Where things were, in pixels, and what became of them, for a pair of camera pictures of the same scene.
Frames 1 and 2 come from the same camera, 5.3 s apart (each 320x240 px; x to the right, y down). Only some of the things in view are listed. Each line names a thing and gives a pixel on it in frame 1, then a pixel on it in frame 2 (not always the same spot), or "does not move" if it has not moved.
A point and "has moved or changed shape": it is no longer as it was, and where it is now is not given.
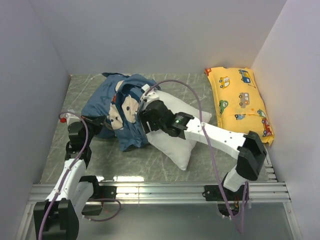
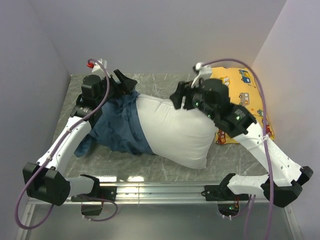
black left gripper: [97, 121] -> [127, 85]
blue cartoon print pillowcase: [113, 100] has moved or changed shape
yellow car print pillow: [240, 108] does not move
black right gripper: [145, 117] -> [176, 96]
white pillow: [177, 149] has moved or changed shape
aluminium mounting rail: [269, 192] does not move
